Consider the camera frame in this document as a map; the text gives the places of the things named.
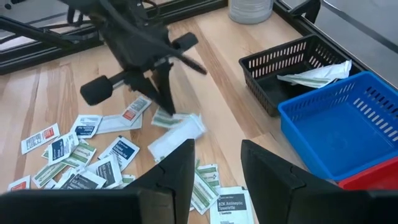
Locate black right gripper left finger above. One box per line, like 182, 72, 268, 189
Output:
124, 138, 196, 224

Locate white wipes canister yellow label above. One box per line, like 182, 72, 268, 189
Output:
228, 0, 275, 26

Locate blue slotted plastic basket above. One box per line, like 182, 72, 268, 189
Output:
277, 70, 398, 182

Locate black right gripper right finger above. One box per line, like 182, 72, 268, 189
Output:
241, 139, 369, 224

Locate black slotted plastic basket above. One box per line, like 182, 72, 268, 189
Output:
238, 33, 364, 118

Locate white packet navy print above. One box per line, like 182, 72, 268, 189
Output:
98, 136, 141, 172
70, 114, 103, 139
48, 132, 80, 166

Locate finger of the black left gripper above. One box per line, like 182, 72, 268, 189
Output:
175, 54, 208, 76
124, 62, 177, 117

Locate long plain white packet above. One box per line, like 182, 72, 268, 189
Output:
96, 113, 144, 135
147, 114, 206, 163

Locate black frame clamp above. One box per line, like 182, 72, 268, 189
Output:
288, 0, 323, 24

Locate red slotted plastic basket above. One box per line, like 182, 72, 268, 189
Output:
338, 156, 398, 191

